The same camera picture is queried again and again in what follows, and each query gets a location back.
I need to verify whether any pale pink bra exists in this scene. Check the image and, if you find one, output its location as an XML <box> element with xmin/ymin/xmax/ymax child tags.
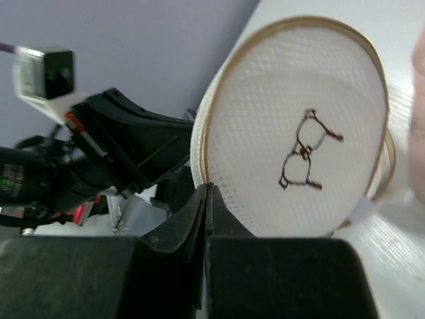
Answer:
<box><xmin>408</xmin><ymin>30</ymin><xmax>424</xmax><ymax>202</ymax></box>

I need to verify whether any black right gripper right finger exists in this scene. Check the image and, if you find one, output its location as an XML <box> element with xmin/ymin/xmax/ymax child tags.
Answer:
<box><xmin>205</xmin><ymin>185</ymin><xmax>379</xmax><ymax>318</ymax></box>

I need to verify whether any white mesh laundry bag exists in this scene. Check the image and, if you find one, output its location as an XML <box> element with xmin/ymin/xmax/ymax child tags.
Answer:
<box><xmin>190</xmin><ymin>16</ymin><xmax>395</xmax><ymax>237</ymax></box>

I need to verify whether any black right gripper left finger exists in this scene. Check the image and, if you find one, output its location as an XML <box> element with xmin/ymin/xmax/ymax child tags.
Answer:
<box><xmin>1</xmin><ymin>187</ymin><xmax>207</xmax><ymax>318</ymax></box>

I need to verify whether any aluminium rail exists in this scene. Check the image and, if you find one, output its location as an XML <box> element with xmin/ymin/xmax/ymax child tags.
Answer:
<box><xmin>1</xmin><ymin>186</ymin><xmax>170</xmax><ymax>237</ymax></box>

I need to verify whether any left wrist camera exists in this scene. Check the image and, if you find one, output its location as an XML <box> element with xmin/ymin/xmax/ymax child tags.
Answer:
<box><xmin>12</xmin><ymin>45</ymin><xmax>88</xmax><ymax>125</ymax></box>

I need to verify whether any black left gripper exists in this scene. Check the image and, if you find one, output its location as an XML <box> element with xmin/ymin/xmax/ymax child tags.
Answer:
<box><xmin>1</xmin><ymin>88</ymin><xmax>193</xmax><ymax>229</ymax></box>

